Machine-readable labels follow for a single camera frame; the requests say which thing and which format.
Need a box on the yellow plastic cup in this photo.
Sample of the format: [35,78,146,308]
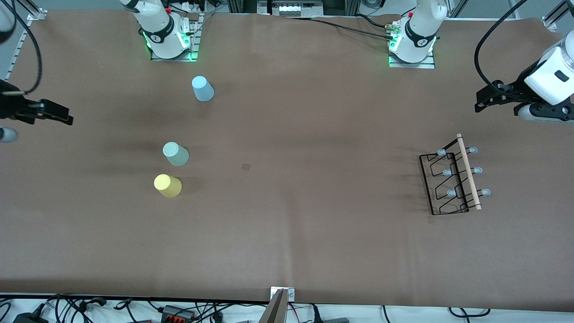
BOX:
[154,174,183,198]

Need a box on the white socket strip with plugs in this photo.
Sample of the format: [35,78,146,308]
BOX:
[170,0,211,14]

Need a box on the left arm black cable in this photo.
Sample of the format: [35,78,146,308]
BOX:
[474,0,527,97]

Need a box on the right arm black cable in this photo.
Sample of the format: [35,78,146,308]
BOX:
[7,0,43,96]

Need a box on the small metal bracket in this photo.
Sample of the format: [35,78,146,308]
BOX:
[270,287,296,302]

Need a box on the short black table cable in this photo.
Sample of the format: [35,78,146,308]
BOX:
[357,13,393,30]

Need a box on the white power strip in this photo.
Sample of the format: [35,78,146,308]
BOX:
[271,0,323,16]

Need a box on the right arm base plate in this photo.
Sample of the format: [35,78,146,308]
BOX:
[149,13,200,62]

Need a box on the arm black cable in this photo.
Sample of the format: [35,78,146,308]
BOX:
[474,0,527,97]
[7,0,43,96]

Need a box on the long black table cable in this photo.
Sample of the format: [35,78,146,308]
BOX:
[285,16,391,42]

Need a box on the brown table cover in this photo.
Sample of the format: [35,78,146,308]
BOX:
[0,10,574,312]

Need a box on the grey camera pole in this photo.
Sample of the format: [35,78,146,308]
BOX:
[259,289,288,323]

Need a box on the black orange connector box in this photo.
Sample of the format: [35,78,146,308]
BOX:
[161,305,196,323]

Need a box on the black power adapter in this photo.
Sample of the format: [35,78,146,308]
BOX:
[13,312,49,323]

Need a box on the silver perforated edge rail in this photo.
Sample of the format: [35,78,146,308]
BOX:
[7,18,35,83]

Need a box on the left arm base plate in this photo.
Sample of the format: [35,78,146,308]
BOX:
[388,49,436,69]

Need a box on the pale green plastic cup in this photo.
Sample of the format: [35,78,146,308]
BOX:
[162,142,189,167]

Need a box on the black wire cup holder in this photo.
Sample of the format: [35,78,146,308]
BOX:
[419,133,491,216]

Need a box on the light blue plastic cup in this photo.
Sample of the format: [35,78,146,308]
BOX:
[191,75,215,102]

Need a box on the looped black cable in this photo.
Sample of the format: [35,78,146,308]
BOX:
[448,307,490,319]

